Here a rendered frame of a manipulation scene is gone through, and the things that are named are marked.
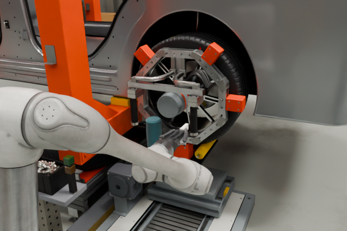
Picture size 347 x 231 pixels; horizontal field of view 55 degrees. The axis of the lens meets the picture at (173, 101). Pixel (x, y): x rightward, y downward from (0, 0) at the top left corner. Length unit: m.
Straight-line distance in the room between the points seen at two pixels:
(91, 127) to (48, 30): 1.07
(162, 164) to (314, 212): 1.63
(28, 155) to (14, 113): 0.12
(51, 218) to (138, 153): 1.18
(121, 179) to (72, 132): 1.34
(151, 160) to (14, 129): 0.40
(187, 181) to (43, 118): 0.60
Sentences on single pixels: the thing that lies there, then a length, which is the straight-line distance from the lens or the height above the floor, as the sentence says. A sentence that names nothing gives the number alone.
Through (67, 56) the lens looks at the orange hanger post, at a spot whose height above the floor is 1.13.
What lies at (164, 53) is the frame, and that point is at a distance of 1.83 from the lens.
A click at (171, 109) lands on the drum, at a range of 1.74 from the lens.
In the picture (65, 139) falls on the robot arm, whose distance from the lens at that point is 0.72.
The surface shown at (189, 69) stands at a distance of 2.08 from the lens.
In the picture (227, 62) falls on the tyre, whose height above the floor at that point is 1.05.
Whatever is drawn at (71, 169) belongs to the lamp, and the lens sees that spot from 1.76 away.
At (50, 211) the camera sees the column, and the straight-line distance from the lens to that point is 2.06.
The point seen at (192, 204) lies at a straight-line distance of 2.20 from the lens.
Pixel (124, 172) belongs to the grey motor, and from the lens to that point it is 2.03.
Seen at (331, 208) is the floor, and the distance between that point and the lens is 2.59.
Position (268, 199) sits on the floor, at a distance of 2.54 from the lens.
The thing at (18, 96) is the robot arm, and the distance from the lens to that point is 0.81.
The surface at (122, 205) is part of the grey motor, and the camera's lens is 2.22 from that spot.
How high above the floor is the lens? 1.48
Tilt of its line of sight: 20 degrees down
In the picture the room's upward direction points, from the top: 1 degrees counter-clockwise
